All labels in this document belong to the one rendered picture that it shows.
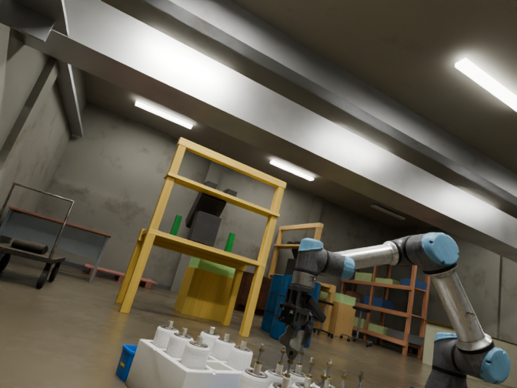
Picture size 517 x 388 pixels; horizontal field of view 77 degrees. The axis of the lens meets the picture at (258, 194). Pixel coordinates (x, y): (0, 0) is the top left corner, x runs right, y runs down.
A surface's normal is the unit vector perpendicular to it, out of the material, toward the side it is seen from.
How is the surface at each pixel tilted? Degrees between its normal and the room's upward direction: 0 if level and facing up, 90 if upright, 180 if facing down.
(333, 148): 90
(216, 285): 90
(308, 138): 90
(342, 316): 90
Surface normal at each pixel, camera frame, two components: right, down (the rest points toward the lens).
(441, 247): 0.22, -0.32
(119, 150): 0.42, -0.15
